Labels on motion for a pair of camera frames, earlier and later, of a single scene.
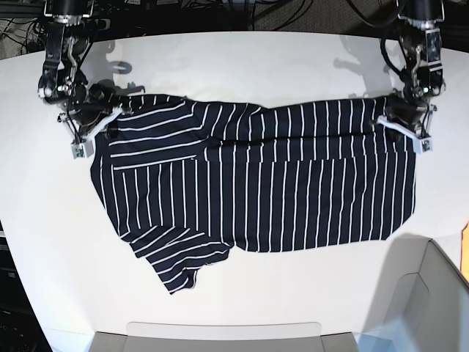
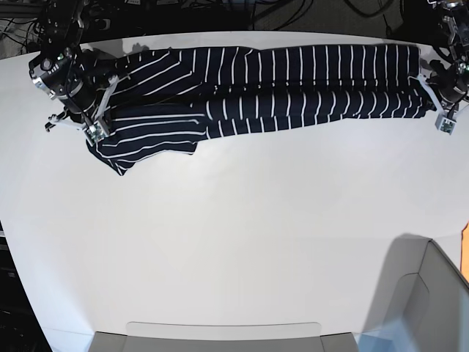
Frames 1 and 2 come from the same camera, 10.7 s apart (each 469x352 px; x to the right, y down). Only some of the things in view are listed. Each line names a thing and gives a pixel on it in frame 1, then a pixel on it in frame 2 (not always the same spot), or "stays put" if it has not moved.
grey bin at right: (421, 303) stays put
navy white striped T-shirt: (185, 179) -> (152, 103)
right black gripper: (408, 113) -> (451, 82)
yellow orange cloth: (464, 251) stays put
